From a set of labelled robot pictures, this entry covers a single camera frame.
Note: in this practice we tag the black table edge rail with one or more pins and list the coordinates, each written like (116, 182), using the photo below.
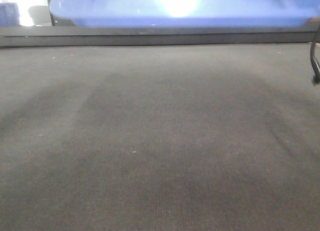
(62, 36)

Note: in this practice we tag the blue crate far left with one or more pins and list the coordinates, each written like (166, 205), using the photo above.
(9, 14)

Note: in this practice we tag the blue plastic tray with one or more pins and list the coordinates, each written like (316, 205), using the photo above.
(186, 13)

